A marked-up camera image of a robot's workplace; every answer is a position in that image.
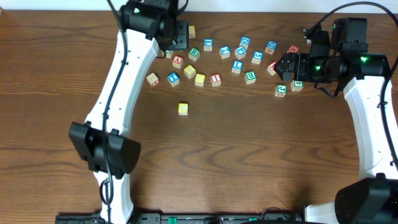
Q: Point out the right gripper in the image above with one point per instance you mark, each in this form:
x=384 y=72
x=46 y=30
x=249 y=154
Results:
x=288 y=66

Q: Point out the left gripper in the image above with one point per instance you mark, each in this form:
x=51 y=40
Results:
x=181 y=35

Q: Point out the yellow O block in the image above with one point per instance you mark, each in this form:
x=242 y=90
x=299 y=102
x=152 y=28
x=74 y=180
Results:
x=200 y=79

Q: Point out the yellow C block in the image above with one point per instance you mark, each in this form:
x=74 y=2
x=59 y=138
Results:
x=183 y=109

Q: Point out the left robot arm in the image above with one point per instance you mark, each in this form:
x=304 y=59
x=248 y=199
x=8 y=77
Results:
x=145 y=28

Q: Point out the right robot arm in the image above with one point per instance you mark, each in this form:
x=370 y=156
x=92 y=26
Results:
x=342 y=57

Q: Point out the plain yellow block top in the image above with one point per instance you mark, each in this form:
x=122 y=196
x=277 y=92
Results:
x=192 y=33

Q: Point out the green Z block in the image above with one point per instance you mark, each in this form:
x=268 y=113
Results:
x=169 y=53

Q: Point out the red M block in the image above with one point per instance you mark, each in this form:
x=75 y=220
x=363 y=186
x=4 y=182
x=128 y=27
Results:
x=293 y=49

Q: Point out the green 4 block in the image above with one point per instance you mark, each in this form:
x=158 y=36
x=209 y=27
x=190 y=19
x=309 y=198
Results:
x=296 y=85

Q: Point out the green R block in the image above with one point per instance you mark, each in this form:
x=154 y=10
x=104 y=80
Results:
x=194 y=54

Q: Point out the red A block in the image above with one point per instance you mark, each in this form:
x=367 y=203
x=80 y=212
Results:
x=177 y=61

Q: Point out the red U block right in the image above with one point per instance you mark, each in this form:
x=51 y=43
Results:
x=270 y=68

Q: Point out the green J block lower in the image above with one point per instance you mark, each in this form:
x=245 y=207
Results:
x=280 y=90

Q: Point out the blue L block top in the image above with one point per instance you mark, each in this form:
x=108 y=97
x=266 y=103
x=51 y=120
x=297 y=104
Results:
x=208 y=45

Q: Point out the blue l block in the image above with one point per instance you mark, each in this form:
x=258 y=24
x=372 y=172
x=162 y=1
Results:
x=208 y=45
x=237 y=67

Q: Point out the blue D block right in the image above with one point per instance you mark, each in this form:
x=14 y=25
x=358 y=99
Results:
x=271 y=46

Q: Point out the blue d block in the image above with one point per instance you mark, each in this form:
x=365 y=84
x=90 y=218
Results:
x=244 y=42
x=271 y=46

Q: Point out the yellow S block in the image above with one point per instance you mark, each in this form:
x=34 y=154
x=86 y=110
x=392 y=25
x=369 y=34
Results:
x=190 y=71

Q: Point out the blue 5 block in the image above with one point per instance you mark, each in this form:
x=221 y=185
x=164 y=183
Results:
x=257 y=57

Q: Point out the blue T block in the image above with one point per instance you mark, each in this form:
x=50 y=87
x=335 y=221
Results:
x=173 y=79

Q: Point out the green B block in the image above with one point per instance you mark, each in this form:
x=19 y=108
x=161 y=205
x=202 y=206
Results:
x=250 y=77

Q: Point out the red-sided wooden block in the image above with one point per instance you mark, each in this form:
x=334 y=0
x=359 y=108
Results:
x=153 y=79

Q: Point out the blue 2 block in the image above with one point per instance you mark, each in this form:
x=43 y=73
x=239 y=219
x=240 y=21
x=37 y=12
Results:
x=225 y=52

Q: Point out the red I block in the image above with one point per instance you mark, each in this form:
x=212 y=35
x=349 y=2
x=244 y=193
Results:
x=216 y=80

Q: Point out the blue D block upper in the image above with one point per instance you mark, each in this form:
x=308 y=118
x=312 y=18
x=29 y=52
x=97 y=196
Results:
x=244 y=42

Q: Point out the blue P block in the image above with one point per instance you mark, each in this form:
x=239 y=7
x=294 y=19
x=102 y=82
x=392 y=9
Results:
x=240 y=52

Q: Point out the blue L block lower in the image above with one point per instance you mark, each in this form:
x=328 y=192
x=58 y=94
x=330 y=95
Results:
x=237 y=67

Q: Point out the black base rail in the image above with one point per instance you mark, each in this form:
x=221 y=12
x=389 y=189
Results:
x=272 y=216

